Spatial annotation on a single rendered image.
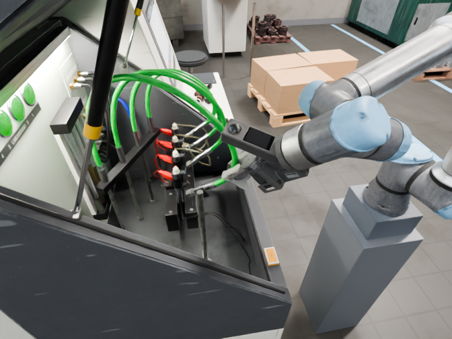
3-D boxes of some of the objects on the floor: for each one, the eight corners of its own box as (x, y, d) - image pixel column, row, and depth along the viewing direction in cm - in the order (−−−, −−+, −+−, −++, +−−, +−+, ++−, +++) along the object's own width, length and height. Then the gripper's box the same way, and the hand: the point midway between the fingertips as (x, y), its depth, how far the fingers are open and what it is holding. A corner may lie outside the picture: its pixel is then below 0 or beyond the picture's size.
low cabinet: (428, 20, 664) (446, -22, 610) (502, 45, 522) (533, -7, 468) (344, 24, 636) (355, -20, 582) (397, 52, 493) (418, -3, 439)
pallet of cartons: (334, 83, 393) (343, 48, 362) (374, 114, 328) (389, 74, 297) (246, 93, 369) (247, 56, 339) (270, 128, 304) (275, 87, 273)
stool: (225, 103, 347) (225, 46, 303) (219, 131, 299) (218, 68, 255) (177, 101, 352) (170, 44, 308) (164, 128, 304) (153, 66, 260)
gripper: (303, 190, 49) (234, 206, 66) (319, 148, 54) (251, 173, 72) (270, 158, 47) (208, 183, 64) (290, 118, 52) (228, 151, 69)
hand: (226, 169), depth 66 cm, fingers closed
